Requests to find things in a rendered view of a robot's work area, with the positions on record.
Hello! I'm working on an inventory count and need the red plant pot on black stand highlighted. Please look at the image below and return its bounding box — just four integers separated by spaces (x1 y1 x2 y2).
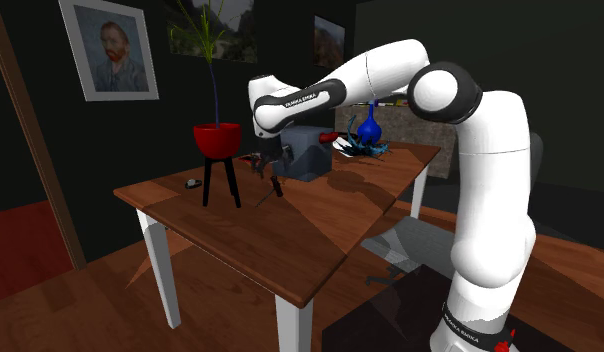
169 0 244 210

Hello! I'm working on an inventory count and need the grey box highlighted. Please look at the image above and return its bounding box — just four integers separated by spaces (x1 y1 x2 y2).
272 125 335 184

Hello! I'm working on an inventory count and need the blue coral figure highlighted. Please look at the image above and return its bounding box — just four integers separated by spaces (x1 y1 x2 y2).
345 115 394 159

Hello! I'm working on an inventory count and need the dark robot stand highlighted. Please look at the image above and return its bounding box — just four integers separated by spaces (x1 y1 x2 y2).
321 264 579 352

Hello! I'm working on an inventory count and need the wooden table with white legs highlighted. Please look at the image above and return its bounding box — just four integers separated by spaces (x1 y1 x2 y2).
113 140 442 352

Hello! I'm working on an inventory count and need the grey stone sideboard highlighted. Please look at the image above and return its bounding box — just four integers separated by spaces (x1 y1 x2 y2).
334 99 460 180

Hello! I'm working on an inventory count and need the framed portrait painting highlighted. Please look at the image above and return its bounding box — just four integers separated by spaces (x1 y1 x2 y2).
57 0 161 103

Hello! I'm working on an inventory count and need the brown wooden door frame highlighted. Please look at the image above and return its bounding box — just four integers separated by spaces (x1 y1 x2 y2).
0 0 88 272

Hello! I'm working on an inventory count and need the landscape wall picture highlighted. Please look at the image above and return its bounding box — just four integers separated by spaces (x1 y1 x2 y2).
165 0 259 65

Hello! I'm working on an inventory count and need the red-handled knife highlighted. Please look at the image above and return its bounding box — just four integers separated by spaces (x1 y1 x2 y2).
318 129 356 158

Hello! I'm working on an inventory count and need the blue vase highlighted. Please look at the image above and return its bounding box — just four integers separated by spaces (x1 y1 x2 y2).
356 99 383 146

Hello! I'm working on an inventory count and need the small dark wall picture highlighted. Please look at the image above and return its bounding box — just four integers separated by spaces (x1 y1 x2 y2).
313 14 347 70

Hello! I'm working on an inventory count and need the black screwdriver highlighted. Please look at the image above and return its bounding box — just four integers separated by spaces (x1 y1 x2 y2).
254 176 286 209

